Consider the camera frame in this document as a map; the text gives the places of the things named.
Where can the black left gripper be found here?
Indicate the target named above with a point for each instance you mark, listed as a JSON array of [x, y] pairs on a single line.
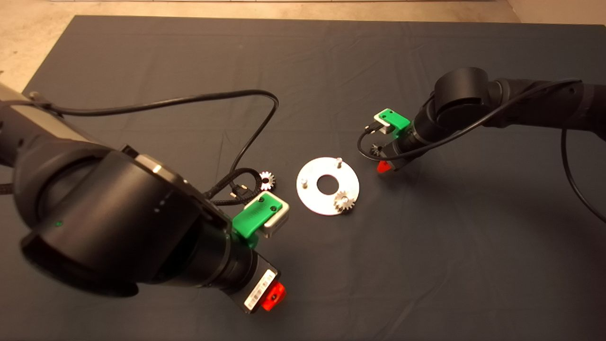
[[251, 282]]

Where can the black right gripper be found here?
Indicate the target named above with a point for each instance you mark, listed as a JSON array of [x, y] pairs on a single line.
[[401, 151]]

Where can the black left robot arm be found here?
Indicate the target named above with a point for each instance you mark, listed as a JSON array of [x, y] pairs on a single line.
[[113, 210]]

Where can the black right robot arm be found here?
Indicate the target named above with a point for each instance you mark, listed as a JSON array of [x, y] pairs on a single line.
[[473, 99]]

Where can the round metal carrier plate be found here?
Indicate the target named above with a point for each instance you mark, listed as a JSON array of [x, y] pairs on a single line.
[[312, 194]]

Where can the dark grey table cloth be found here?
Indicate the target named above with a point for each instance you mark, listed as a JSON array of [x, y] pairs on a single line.
[[331, 71]]

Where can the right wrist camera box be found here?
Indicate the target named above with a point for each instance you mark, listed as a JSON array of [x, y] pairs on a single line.
[[382, 124]]

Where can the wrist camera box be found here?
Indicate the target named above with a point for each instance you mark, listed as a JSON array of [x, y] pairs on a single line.
[[382, 124], [279, 220]]

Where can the right wrist green camera mount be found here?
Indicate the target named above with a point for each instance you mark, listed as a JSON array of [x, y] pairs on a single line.
[[396, 121]]

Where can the wrist green camera mount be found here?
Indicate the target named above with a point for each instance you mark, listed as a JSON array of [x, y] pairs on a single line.
[[253, 218], [396, 121]]

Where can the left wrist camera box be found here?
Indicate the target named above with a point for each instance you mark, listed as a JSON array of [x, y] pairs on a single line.
[[279, 220]]

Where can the left wrist green camera mount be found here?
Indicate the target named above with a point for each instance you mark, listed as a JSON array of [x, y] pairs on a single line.
[[253, 218]]

